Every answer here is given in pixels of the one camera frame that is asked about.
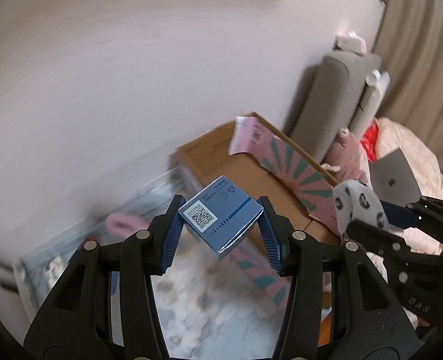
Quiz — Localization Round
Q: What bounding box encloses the pink fluffy scrunchie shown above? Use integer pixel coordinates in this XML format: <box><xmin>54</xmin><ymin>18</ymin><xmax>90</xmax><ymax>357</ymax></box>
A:
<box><xmin>105</xmin><ymin>213</ymin><xmax>149</xmax><ymax>239</ymax></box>

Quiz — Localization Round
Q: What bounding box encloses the small blue box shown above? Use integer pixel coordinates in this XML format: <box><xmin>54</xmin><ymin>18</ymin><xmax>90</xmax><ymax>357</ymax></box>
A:
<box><xmin>178</xmin><ymin>175</ymin><xmax>264</xmax><ymax>259</ymax></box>

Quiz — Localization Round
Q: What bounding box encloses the grey laptop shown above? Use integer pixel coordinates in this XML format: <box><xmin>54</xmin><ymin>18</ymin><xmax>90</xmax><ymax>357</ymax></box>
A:
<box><xmin>370</xmin><ymin>149</ymin><xmax>421</xmax><ymax>206</ymax></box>

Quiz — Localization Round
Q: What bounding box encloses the pink quilt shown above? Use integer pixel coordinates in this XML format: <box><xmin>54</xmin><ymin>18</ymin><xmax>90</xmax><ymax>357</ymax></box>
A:
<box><xmin>355</xmin><ymin>116</ymin><xmax>443</xmax><ymax>263</ymax></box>

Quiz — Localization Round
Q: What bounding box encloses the pink plush toy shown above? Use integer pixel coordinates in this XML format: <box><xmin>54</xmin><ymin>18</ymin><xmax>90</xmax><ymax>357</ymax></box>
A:
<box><xmin>322</xmin><ymin>127</ymin><xmax>370</xmax><ymax>184</ymax></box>

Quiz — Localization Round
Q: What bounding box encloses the red cloth item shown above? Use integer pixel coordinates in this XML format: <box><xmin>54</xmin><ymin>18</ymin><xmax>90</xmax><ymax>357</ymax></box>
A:
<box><xmin>361</xmin><ymin>118</ymin><xmax>379</xmax><ymax>163</ymax></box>

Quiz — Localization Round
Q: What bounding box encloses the blue floral bed sheet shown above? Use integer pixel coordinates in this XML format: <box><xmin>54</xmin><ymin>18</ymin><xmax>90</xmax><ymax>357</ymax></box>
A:
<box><xmin>14</xmin><ymin>171</ymin><xmax>290</xmax><ymax>359</ymax></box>

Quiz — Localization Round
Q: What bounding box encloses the pink cardboard box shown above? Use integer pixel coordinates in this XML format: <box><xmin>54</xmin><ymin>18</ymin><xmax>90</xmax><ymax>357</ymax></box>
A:
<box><xmin>170</xmin><ymin>110</ymin><xmax>343</xmax><ymax>308</ymax></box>

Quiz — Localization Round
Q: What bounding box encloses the beige curtain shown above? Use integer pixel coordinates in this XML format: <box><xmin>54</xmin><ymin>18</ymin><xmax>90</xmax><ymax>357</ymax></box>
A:
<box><xmin>374</xmin><ymin>0</ymin><xmax>443</xmax><ymax>173</ymax></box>

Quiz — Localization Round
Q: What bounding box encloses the white pink tissue box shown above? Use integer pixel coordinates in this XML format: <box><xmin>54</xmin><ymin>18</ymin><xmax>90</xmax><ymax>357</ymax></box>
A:
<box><xmin>336</xmin><ymin>31</ymin><xmax>368</xmax><ymax>55</ymax></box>

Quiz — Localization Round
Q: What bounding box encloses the white bed frame post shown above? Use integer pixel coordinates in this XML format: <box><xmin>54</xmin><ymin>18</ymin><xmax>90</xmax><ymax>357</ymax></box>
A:
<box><xmin>349</xmin><ymin>69</ymin><xmax>391</xmax><ymax>139</ymax></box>

